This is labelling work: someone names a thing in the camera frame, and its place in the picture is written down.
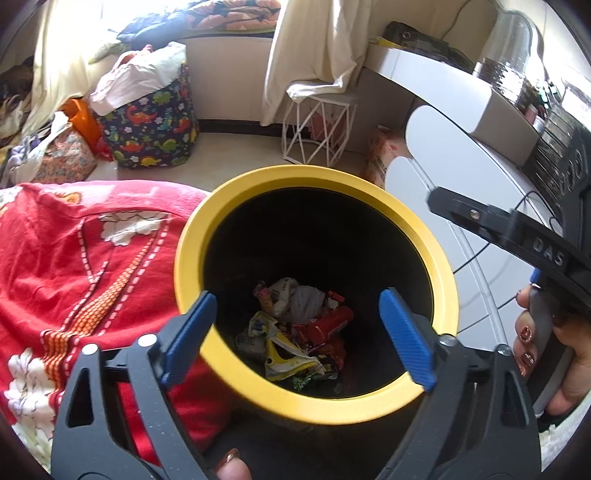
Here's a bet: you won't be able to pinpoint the pile of wrappers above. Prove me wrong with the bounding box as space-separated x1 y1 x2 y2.
235 277 354 392

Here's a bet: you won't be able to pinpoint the person's left hand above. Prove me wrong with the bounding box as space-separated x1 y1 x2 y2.
215 449 252 480

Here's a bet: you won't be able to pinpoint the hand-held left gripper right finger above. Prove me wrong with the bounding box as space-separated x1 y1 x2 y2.
378 287 542 480

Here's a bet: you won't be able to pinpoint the orange bag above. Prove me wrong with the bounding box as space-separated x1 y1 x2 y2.
60 98 114 162

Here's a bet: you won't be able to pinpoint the dinosaur print basket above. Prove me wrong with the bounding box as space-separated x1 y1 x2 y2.
96 65 200 169

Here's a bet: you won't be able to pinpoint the cream curtain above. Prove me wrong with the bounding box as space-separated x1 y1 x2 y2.
261 0 370 126
23 0 121 134

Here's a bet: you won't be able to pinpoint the clear drawer organizer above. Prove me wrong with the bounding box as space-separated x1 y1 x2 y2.
526 78 591 217

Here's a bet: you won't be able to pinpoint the dark jacket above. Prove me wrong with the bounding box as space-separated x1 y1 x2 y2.
117 16 192 44

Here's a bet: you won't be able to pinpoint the yellow-rimmed black bin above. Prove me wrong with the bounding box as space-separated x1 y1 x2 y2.
174 165 459 480

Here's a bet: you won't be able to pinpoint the red tube packet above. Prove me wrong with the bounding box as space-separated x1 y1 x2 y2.
302 305 354 343

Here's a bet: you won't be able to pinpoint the person's right hand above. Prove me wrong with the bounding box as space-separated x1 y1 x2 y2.
513 285 591 415

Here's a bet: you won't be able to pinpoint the dark clear cosmetics box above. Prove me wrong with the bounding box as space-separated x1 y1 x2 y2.
471 58 527 104

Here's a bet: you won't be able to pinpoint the black bag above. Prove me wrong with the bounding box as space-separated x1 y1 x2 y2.
385 21 476 70

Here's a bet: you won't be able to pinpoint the snack bags on floor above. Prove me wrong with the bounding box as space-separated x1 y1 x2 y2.
365 127 409 188

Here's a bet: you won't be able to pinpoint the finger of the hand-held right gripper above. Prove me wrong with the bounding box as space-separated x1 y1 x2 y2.
427 186 578 278

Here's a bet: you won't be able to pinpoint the white wire stool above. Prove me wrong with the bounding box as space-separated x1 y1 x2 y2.
281 95 358 167

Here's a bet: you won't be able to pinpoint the wavy framed mirror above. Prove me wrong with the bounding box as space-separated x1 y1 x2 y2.
489 9 546 70

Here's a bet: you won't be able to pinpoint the orange cloth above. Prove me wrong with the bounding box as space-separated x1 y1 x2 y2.
117 45 153 65

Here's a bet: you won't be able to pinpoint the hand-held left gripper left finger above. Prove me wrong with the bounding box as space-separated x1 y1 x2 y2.
51 291 218 480

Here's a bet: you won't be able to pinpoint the orange patterned quilt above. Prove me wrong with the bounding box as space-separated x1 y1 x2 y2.
187 0 282 33

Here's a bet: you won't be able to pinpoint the white plastic bag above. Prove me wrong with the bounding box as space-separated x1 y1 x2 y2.
90 41 188 116

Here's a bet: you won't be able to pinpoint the red floral blanket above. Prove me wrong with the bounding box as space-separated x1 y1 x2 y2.
0 181 232 476

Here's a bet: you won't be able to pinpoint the white vanity dresser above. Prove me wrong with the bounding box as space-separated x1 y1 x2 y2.
362 46 568 370

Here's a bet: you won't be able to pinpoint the black cable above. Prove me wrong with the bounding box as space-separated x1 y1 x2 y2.
455 191 561 273

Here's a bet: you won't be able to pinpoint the green white cloth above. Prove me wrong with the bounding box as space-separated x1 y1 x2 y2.
88 41 121 65

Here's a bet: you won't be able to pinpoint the pile of dark clothes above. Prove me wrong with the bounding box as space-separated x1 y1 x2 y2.
0 65 38 93

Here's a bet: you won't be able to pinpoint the beige patterned blanket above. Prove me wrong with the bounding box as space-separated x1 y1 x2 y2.
0 92 33 139

